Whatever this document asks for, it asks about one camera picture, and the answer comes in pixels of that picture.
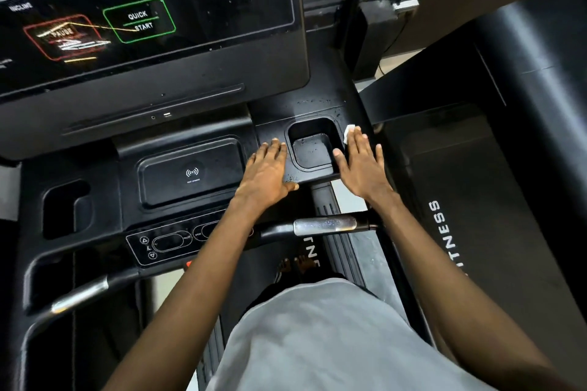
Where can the small white wipe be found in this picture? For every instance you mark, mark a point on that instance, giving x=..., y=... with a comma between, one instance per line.
x=349, y=132

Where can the black treadmill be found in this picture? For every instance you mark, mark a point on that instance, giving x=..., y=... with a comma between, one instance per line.
x=495, y=157
x=183, y=129

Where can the person's right forearm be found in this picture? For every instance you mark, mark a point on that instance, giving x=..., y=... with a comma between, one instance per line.
x=459, y=304

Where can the person's left forearm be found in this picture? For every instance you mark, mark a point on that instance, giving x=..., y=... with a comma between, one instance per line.
x=179, y=313

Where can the person's right hand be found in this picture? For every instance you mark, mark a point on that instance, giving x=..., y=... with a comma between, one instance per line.
x=365, y=166

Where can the person's left hand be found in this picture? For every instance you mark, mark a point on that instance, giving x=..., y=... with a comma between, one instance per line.
x=266, y=177

